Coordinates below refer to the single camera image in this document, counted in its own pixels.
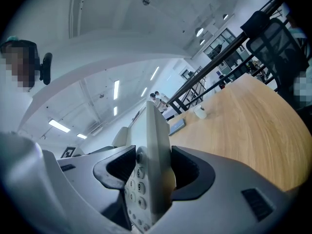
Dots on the black mesh office chair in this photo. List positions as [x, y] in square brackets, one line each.
[275, 47]

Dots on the white enamel mug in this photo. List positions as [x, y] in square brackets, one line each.
[200, 112]

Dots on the teal hair clip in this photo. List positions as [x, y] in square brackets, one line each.
[12, 38]

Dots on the person's head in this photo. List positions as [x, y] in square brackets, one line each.
[19, 64]

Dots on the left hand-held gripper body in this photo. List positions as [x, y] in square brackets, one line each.
[69, 152]

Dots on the ceiling smoke detector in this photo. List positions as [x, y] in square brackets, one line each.
[146, 1]

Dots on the white desk telephone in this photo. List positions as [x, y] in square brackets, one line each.
[156, 142]

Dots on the round pendant lamp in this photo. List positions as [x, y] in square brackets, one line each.
[202, 42]
[225, 16]
[199, 32]

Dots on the blue notebook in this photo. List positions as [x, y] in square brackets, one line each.
[176, 127]

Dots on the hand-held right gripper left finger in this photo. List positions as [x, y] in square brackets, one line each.
[85, 179]

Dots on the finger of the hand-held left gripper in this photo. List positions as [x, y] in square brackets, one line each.
[100, 150]

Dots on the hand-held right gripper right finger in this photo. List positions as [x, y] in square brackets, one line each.
[219, 203]

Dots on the black framed glass partition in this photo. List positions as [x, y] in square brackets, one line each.
[217, 47]

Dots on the black railing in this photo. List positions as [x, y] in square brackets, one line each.
[207, 68]

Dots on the ceiling light strips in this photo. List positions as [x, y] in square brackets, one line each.
[116, 89]

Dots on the black head camera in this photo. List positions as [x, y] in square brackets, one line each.
[45, 67]

